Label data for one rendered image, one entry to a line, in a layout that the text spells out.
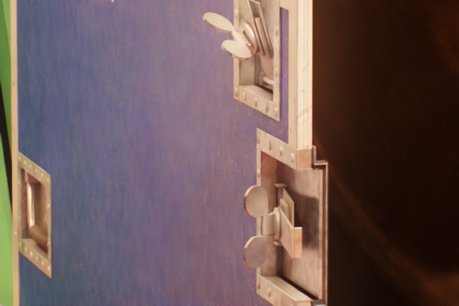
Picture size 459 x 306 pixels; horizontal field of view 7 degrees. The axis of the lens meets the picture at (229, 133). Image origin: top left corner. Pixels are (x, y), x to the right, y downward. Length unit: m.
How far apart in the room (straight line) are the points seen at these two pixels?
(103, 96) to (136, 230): 0.16
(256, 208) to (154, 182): 0.39
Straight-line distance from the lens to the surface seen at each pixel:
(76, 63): 3.25
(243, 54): 2.62
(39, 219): 3.52
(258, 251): 2.60
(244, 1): 2.63
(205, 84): 2.80
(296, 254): 2.54
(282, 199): 2.62
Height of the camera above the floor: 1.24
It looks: 9 degrees down
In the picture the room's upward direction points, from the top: straight up
